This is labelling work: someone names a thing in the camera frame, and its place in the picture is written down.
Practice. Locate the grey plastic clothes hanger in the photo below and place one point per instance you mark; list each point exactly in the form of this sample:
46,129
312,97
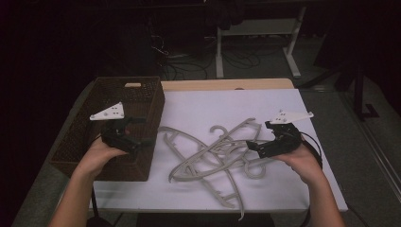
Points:
249,120
217,126
167,129
254,177

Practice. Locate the white table mat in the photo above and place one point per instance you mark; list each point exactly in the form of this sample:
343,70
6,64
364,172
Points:
201,107

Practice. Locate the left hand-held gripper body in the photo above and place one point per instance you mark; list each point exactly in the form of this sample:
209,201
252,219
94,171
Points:
110,113

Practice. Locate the dark metal stand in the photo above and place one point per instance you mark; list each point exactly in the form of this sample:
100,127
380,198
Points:
359,94

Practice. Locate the person's left hand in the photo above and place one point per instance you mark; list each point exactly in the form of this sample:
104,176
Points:
96,157

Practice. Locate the metal floor rail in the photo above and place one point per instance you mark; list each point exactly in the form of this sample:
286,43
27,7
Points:
378,151

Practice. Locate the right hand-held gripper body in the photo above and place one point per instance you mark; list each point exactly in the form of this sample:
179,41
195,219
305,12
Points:
285,138

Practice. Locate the person's right hand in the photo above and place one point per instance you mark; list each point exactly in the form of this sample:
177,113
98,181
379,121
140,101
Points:
304,165

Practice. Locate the brown woven basket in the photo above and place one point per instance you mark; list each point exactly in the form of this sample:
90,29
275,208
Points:
143,104

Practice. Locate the white desk frame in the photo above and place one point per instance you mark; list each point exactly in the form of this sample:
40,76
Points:
219,53

